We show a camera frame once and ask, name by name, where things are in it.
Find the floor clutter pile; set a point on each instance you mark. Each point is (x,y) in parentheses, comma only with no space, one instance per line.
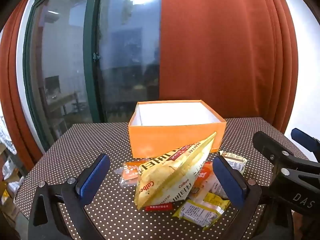
(7,192)

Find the small yellow snack packet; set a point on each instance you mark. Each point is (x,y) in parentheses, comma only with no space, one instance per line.
(215,200)

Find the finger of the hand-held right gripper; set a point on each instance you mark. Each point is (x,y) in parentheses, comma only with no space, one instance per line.
(272,150)
(303,137)

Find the orange cookie packet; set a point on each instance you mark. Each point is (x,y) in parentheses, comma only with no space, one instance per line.
(128,171)

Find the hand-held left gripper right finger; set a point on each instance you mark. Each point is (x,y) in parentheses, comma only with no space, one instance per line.
(228,180)

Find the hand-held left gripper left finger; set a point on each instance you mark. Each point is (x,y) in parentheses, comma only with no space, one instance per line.
(92,177)

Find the orange cardboard box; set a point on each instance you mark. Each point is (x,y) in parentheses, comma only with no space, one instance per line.
(162,140)

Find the orange and white snack packet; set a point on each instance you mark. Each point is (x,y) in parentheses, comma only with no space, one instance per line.
(207,180)

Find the narrow orange curtain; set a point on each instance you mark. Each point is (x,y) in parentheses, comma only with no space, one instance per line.
(15,105)

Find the window latch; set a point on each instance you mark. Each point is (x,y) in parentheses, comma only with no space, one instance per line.
(95,56)

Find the polka dot tablecloth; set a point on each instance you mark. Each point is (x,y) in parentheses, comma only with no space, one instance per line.
(112,140)

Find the green framed window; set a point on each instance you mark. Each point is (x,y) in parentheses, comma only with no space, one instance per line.
(91,80)

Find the wide orange curtain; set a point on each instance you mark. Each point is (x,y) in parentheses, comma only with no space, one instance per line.
(212,55)

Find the yellow packet with white label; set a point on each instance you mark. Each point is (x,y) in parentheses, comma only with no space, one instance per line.
(197,212)

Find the cream snack packet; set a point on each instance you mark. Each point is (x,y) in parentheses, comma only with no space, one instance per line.
(235,162)

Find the large yellow chip bag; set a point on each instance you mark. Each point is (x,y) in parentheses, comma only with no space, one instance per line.
(170,177)

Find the red snack packet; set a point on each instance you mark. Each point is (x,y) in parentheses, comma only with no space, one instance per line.
(158,207)

